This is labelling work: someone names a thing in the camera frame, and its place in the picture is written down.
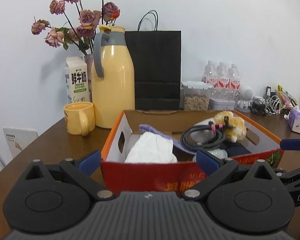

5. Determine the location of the red orange cardboard box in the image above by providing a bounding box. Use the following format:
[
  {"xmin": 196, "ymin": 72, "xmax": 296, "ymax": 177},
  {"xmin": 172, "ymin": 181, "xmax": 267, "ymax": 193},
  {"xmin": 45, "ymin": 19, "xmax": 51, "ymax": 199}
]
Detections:
[{"xmin": 101, "ymin": 110, "xmax": 284, "ymax": 194}]

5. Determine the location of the braided black cable coil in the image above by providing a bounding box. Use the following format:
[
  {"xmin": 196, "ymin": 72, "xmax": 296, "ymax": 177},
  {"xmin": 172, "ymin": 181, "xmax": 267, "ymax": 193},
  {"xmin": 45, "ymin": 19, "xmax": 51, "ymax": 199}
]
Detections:
[{"xmin": 180, "ymin": 115, "xmax": 237, "ymax": 152}]

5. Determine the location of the water bottle right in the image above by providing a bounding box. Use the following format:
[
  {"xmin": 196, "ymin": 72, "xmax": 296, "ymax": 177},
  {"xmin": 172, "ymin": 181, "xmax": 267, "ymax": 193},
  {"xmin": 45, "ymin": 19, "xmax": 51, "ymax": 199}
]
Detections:
[{"xmin": 228, "ymin": 63, "xmax": 241, "ymax": 101}]

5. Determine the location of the colourful snack packet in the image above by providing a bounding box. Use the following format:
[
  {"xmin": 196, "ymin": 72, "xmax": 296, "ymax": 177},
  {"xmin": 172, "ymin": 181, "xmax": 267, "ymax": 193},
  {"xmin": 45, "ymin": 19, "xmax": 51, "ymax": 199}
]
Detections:
[{"xmin": 277, "ymin": 85, "xmax": 297, "ymax": 109}]

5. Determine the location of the dried pink rose bouquet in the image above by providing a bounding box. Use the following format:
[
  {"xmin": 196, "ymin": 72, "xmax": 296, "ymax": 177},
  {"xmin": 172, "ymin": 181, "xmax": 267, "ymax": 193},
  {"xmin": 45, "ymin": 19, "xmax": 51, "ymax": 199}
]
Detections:
[{"xmin": 31, "ymin": 0, "xmax": 120, "ymax": 55}]

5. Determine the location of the white wall calendar board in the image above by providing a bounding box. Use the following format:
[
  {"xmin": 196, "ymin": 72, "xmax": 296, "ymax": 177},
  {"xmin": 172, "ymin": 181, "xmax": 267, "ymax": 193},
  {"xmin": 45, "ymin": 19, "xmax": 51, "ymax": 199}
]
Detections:
[{"xmin": 3, "ymin": 127, "xmax": 38, "ymax": 158}]

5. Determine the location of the purple cloth pouch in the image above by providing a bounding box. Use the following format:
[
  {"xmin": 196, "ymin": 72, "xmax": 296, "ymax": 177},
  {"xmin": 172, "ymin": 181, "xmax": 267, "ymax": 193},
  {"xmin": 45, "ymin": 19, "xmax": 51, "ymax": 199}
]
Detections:
[{"xmin": 139, "ymin": 124, "xmax": 196, "ymax": 155}]

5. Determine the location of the yellow mug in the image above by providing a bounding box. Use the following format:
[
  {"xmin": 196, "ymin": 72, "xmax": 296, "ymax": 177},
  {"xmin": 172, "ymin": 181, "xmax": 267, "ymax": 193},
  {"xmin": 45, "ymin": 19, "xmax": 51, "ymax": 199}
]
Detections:
[{"xmin": 63, "ymin": 102, "xmax": 96, "ymax": 137}]

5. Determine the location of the water bottle middle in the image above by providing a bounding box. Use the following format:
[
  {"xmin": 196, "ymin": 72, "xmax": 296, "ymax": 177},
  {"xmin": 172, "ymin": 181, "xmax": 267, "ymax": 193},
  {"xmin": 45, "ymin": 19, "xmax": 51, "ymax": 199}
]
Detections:
[{"xmin": 217, "ymin": 62, "xmax": 229, "ymax": 99}]

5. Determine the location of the white tissue wad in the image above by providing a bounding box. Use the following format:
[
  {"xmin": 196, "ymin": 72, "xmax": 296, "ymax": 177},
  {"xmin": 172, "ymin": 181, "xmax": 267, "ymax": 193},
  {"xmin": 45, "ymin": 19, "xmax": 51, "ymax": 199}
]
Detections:
[{"xmin": 125, "ymin": 132, "xmax": 178, "ymax": 164}]

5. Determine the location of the tangle of charger cables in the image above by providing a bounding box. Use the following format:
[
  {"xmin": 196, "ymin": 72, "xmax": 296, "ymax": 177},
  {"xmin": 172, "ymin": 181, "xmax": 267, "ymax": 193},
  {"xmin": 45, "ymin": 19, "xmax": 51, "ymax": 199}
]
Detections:
[{"xmin": 250, "ymin": 86, "xmax": 285, "ymax": 117}]

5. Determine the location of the navy zipper case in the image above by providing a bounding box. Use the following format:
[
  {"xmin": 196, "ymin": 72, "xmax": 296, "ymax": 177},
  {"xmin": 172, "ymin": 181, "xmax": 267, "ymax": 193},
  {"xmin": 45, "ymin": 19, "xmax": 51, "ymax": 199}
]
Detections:
[{"xmin": 219, "ymin": 141, "xmax": 251, "ymax": 157}]

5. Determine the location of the glass flower vase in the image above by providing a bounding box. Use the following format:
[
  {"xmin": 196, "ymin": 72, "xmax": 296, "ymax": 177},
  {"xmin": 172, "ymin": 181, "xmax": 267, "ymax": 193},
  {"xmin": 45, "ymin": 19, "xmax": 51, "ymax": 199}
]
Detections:
[{"xmin": 84, "ymin": 54, "xmax": 94, "ymax": 102}]

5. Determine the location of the white tin box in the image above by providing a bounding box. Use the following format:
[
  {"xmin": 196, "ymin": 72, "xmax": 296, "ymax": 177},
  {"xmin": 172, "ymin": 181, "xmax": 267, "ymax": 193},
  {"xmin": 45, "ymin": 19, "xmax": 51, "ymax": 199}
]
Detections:
[{"xmin": 208, "ymin": 98, "xmax": 236, "ymax": 111}]

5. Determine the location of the water bottle left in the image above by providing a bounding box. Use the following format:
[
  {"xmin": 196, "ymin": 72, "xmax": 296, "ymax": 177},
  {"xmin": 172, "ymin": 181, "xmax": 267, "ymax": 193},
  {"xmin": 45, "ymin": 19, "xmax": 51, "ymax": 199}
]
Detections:
[{"xmin": 202, "ymin": 61, "xmax": 218, "ymax": 89}]

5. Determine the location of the clear snack container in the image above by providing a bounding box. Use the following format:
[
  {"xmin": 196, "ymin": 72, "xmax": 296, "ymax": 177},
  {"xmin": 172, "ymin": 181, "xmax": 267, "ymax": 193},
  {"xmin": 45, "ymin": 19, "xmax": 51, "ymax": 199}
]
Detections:
[{"xmin": 182, "ymin": 81, "xmax": 212, "ymax": 111}]

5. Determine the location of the white yellow plush hamster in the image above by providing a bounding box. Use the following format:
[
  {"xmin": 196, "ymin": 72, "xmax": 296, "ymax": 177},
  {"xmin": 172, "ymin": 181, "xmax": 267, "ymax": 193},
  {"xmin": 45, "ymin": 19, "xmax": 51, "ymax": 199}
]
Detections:
[{"xmin": 193, "ymin": 110, "xmax": 248, "ymax": 144}]

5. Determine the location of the small white robot toy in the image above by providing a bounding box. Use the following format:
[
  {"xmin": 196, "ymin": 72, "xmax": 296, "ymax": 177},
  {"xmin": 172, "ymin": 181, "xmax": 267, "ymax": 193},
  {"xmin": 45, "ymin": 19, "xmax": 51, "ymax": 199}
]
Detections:
[{"xmin": 236, "ymin": 85, "xmax": 253, "ymax": 113}]

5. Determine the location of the black paper bag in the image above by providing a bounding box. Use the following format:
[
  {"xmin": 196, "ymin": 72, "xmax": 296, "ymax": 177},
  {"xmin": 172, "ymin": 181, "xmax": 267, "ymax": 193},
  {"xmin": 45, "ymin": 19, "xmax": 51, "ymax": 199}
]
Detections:
[{"xmin": 125, "ymin": 10, "xmax": 181, "ymax": 111}]

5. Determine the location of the water bottle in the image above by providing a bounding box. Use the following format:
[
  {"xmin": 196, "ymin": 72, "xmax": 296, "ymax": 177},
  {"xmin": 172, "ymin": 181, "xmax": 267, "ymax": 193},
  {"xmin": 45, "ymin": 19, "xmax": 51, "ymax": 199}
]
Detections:
[
  {"xmin": 228, "ymin": 63, "xmax": 241, "ymax": 101},
  {"xmin": 217, "ymin": 62, "xmax": 229, "ymax": 99},
  {"xmin": 202, "ymin": 61, "xmax": 218, "ymax": 89}
]

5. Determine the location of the yellow thermos jug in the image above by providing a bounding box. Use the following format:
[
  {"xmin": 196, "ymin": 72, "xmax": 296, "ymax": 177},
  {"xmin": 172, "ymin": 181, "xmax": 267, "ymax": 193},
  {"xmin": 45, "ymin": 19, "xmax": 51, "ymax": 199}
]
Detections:
[{"xmin": 91, "ymin": 25, "xmax": 135, "ymax": 128}]

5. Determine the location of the clear jar with label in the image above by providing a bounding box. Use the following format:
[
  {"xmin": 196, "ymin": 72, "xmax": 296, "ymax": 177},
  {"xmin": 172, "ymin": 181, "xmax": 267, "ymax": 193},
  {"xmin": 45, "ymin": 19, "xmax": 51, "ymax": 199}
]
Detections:
[{"xmin": 192, "ymin": 148, "xmax": 228, "ymax": 163}]

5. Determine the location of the white milk carton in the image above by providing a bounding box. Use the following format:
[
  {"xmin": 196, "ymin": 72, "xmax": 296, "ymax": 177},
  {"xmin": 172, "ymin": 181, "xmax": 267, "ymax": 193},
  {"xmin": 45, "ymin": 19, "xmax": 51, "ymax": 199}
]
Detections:
[{"xmin": 64, "ymin": 56, "xmax": 90, "ymax": 103}]

